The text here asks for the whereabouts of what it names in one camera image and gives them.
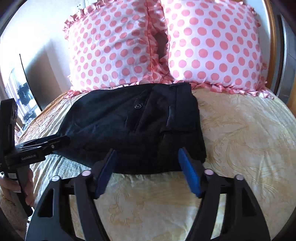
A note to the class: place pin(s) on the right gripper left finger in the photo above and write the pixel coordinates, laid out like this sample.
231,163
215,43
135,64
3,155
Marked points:
52,218

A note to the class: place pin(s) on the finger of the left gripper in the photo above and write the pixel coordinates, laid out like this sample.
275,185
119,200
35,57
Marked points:
52,142

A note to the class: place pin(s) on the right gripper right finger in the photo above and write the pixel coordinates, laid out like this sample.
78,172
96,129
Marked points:
243,217

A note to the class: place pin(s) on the black pants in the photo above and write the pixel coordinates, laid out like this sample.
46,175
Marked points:
145,124

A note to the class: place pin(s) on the person's left hand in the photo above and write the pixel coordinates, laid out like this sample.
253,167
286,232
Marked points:
8,185

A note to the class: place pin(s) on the black flat television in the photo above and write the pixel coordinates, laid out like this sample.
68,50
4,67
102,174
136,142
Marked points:
17,87

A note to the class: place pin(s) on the cream gold patterned bedspread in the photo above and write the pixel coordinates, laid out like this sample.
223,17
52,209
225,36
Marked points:
251,136

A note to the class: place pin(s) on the left pink polka-dot pillow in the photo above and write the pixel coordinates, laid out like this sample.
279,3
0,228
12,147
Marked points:
112,44

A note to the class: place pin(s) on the pink polka-dot pillow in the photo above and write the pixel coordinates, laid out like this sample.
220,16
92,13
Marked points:
215,44
112,44

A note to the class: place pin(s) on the right pink polka-dot pillow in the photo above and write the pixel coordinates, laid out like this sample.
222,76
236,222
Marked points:
215,44

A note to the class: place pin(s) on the wooden headboard frame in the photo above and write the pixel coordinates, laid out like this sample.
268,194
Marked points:
284,73

